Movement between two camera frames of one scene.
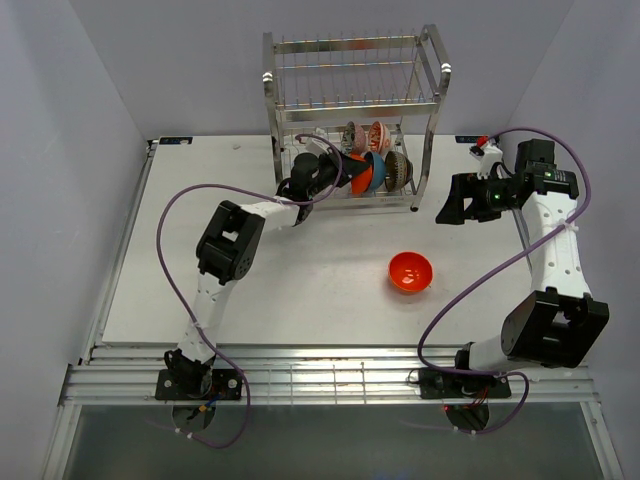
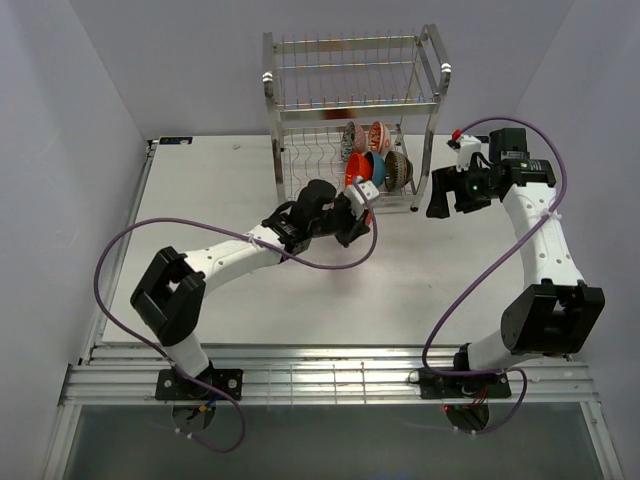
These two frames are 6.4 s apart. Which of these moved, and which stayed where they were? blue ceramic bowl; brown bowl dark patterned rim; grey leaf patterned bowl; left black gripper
Moved: left black gripper
Stayed: blue ceramic bowl; brown bowl dark patterned rim; grey leaf patterned bowl
